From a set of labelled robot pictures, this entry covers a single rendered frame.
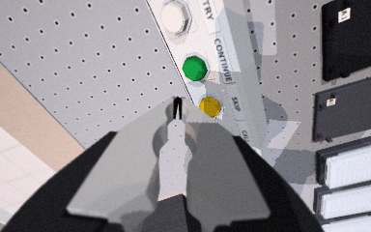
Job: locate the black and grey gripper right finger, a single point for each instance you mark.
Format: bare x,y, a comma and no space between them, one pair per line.
229,183

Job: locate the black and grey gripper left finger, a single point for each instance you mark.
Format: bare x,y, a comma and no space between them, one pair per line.
114,180

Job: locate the grey button panel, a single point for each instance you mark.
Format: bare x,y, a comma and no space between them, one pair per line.
209,44

